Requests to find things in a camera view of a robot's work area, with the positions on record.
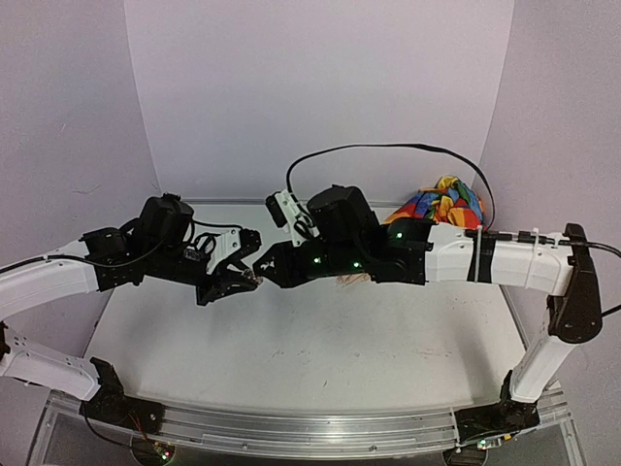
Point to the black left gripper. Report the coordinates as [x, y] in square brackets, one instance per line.
[221, 287]

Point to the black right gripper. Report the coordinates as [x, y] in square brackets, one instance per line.
[289, 262]

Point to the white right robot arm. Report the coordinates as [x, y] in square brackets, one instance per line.
[420, 251]

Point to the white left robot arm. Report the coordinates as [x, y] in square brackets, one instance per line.
[96, 262]

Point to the mannequin hand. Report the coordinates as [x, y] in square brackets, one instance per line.
[349, 280]

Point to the rainbow coloured sleeve cloth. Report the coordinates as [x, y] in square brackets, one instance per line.
[449, 201]

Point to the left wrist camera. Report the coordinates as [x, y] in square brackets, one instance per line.
[231, 248]

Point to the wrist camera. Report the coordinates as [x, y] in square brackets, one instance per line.
[231, 248]
[289, 215]

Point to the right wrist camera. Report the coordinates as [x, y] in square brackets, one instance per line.
[289, 215]

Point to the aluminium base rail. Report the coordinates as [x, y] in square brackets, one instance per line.
[176, 434]

